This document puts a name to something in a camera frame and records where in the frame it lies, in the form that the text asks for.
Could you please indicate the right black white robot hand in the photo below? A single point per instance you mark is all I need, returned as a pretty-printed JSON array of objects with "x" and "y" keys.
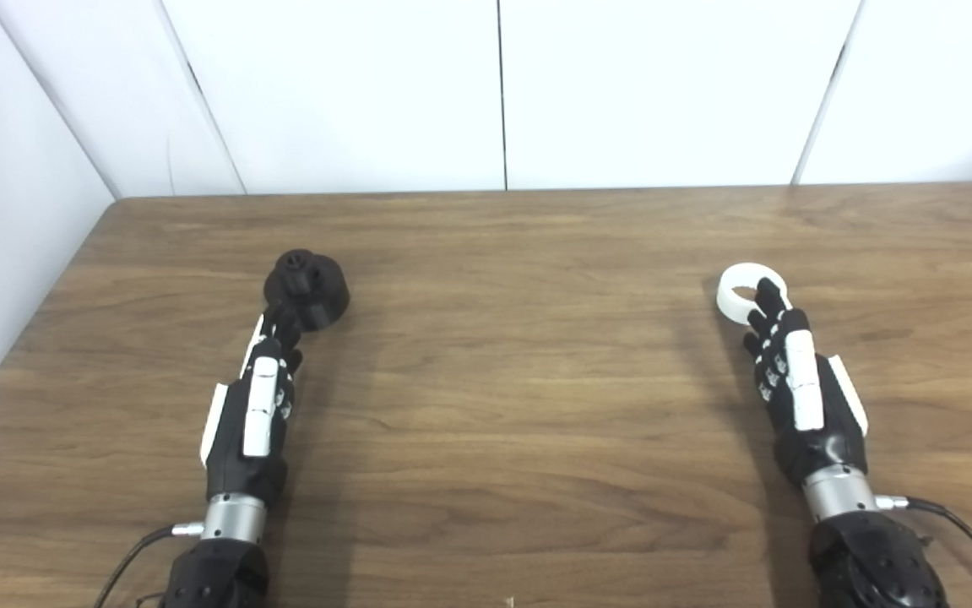
[{"x": 832, "y": 431}]

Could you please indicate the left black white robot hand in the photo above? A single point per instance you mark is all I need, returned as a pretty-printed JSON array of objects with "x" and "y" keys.
[{"x": 228, "y": 439}]

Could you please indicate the round black part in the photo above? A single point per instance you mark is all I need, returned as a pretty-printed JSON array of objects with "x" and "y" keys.
[{"x": 321, "y": 291}]

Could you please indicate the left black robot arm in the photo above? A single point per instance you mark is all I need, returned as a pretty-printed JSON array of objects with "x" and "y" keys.
[{"x": 219, "y": 570}]

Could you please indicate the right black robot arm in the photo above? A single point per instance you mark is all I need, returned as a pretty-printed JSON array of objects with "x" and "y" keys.
[{"x": 870, "y": 561}]

